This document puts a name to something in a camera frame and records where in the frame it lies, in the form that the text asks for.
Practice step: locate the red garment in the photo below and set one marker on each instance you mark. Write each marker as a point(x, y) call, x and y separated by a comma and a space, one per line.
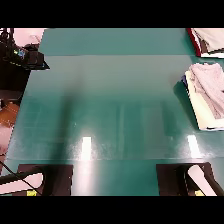
point(195, 41)

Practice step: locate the pale pink garment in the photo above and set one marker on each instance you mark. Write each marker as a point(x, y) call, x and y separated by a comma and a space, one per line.
point(28, 36)

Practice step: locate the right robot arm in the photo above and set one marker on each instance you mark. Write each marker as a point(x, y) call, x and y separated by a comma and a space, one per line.
point(170, 180)

